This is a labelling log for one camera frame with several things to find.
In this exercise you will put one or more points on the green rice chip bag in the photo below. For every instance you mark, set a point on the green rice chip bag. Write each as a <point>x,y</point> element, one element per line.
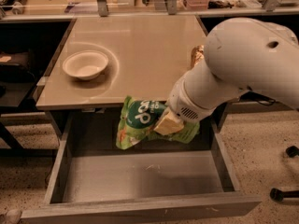
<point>138,119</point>

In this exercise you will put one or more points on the black chair caster lower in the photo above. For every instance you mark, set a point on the black chair caster lower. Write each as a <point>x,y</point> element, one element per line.
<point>279,195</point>

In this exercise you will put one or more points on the black chair caster upper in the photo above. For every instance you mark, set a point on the black chair caster upper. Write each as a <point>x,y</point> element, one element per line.
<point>292,151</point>

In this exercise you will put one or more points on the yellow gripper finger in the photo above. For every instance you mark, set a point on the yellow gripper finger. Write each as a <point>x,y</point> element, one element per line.
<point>168,123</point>

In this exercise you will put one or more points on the black chair caster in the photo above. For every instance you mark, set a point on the black chair caster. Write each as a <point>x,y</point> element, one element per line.
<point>279,195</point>
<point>292,151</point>

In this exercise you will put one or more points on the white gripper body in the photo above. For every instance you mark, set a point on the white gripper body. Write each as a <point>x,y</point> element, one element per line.
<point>181,105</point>

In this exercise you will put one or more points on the gold soda can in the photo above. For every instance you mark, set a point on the gold soda can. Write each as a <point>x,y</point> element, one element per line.
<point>197,55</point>

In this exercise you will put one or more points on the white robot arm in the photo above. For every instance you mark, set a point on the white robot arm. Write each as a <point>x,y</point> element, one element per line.
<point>240,55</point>

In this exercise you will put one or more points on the grey counter cabinet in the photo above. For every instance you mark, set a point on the grey counter cabinet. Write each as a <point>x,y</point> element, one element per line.
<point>147,55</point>

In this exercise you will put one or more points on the open grey drawer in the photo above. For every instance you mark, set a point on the open grey drawer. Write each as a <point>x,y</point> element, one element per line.
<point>93,182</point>

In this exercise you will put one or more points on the white paper bowl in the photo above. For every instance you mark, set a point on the white paper bowl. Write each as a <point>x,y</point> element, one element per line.
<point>85,65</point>

